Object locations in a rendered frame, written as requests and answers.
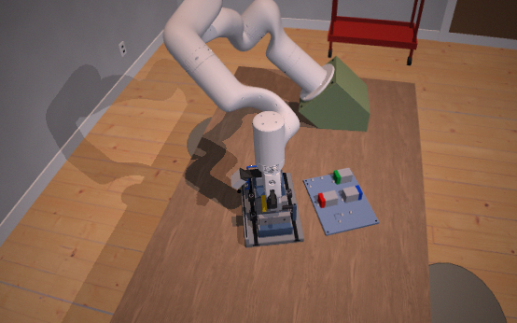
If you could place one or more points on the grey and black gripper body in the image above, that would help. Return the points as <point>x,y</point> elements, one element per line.
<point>271,181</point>

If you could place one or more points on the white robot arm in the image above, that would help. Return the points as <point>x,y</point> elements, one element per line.
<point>185,36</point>

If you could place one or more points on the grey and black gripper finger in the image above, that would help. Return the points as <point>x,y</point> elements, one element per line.
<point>272,202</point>

